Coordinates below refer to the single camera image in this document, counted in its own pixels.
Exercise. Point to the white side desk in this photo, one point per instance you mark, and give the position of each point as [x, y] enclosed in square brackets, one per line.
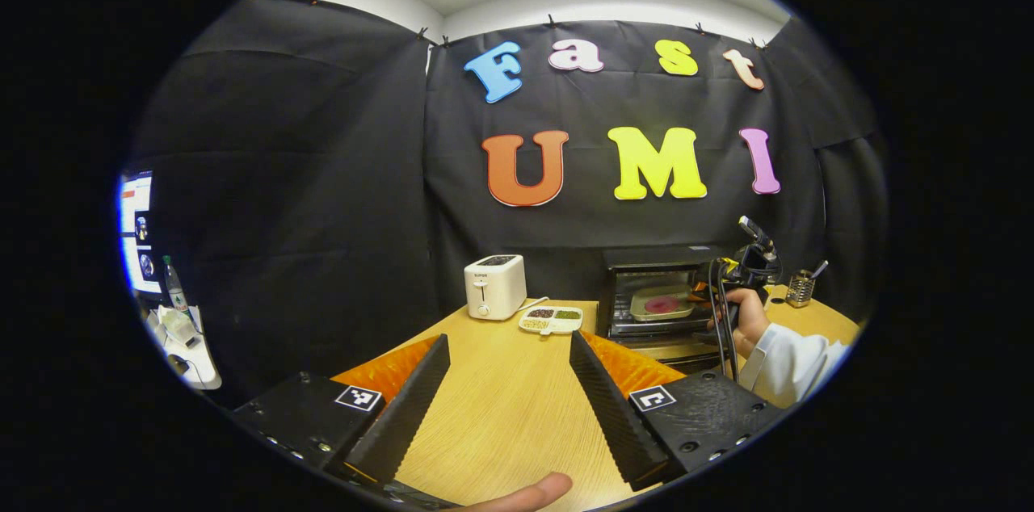
[186, 350]

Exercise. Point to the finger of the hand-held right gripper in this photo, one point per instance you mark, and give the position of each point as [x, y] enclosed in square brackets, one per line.
[699, 291]

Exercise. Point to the glass jar with spoon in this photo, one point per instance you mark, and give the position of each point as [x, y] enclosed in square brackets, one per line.
[800, 290]

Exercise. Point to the black electric oven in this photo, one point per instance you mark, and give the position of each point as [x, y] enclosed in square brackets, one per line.
[646, 258]

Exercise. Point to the plate of pink meat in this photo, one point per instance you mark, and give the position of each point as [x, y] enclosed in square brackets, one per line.
[662, 304]

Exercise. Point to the white toaster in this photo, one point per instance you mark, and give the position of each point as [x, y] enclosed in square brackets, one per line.
[494, 290]

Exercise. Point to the divided snack tray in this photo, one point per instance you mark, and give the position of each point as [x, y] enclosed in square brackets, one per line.
[551, 320]

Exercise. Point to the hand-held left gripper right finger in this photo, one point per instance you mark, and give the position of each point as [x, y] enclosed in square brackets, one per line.
[618, 415]

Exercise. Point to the green capped plastic bottle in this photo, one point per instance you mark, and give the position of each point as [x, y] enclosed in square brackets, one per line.
[174, 290]

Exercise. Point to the computer monitor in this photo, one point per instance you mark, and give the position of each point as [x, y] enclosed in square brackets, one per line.
[137, 229]

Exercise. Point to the black backdrop cloth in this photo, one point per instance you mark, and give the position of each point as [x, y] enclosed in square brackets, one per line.
[323, 173]

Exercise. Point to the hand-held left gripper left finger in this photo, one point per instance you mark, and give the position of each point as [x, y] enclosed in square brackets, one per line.
[404, 415]

